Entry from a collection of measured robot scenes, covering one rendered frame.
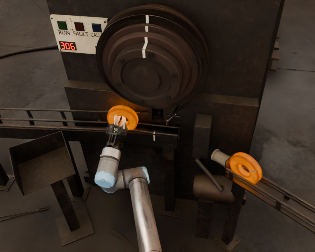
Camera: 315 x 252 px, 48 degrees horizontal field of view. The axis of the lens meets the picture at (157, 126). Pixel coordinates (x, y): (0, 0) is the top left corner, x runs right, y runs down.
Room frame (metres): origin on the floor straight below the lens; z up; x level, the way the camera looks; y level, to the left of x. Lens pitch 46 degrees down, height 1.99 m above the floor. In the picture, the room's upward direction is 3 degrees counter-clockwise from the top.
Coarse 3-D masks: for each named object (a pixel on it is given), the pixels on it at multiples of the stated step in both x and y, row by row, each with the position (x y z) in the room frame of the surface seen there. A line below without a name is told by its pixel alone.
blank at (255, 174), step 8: (240, 152) 1.00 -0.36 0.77; (232, 160) 0.99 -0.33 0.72; (240, 160) 0.96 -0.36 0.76; (248, 160) 0.94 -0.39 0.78; (232, 168) 0.99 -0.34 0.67; (240, 168) 0.98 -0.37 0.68; (248, 168) 0.93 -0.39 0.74; (256, 168) 0.91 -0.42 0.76; (248, 176) 0.92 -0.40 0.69; (256, 176) 0.90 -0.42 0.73
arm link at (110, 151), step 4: (104, 148) 1.07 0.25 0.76; (108, 148) 1.06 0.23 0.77; (112, 148) 1.06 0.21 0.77; (104, 152) 1.05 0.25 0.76; (108, 152) 1.04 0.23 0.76; (112, 152) 1.04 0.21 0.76; (116, 152) 1.05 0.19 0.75; (120, 152) 1.06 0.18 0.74; (116, 156) 1.03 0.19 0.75; (120, 156) 1.05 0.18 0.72
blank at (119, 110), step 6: (114, 108) 1.28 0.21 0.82; (120, 108) 1.27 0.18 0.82; (126, 108) 1.27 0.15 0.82; (108, 114) 1.28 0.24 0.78; (114, 114) 1.27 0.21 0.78; (120, 114) 1.26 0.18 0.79; (126, 114) 1.26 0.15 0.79; (132, 114) 1.25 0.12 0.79; (108, 120) 1.28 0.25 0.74; (114, 120) 1.27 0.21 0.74; (132, 120) 1.25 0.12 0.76; (132, 126) 1.25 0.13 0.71
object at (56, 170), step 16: (32, 144) 1.18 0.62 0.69; (48, 144) 1.21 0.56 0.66; (64, 144) 1.23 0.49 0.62; (16, 160) 1.14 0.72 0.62; (32, 160) 1.16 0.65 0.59; (48, 160) 1.15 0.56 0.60; (64, 160) 1.14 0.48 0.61; (16, 176) 1.00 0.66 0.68; (32, 176) 1.06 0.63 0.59; (48, 176) 1.05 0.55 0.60; (64, 176) 1.04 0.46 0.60; (64, 192) 1.08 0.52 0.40; (64, 208) 1.07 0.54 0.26; (64, 224) 1.12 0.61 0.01; (80, 224) 1.11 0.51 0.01; (64, 240) 1.01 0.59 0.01
